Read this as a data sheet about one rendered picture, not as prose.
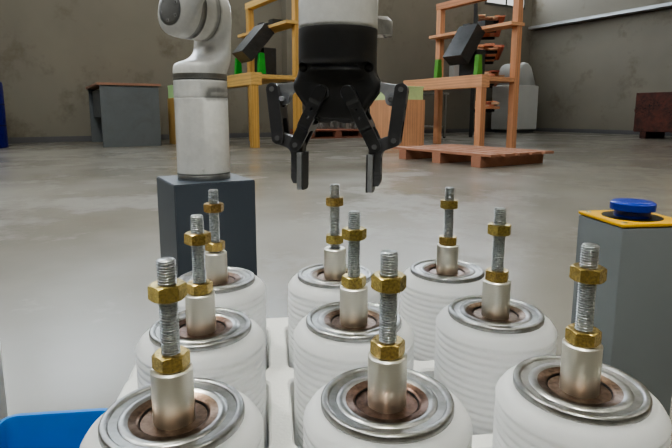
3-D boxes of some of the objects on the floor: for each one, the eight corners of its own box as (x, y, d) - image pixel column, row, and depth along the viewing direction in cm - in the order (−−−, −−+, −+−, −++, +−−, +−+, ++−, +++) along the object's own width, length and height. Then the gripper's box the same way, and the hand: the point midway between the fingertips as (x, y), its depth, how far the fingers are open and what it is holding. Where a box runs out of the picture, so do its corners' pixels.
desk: (143, 140, 806) (140, 88, 793) (164, 145, 679) (161, 83, 667) (89, 141, 768) (85, 87, 756) (101, 147, 642) (96, 82, 629)
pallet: (556, 164, 432) (557, 151, 430) (485, 169, 391) (486, 155, 389) (454, 154, 534) (454, 143, 533) (390, 157, 494) (390, 146, 492)
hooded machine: (514, 131, 1215) (517, 65, 1192) (539, 132, 1156) (543, 62, 1133) (488, 132, 1174) (491, 63, 1150) (512, 133, 1115) (516, 60, 1091)
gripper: (248, 17, 47) (251, 192, 50) (416, 13, 44) (409, 200, 47) (274, 29, 54) (275, 182, 57) (420, 27, 51) (414, 188, 54)
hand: (336, 177), depth 52 cm, fingers open, 6 cm apart
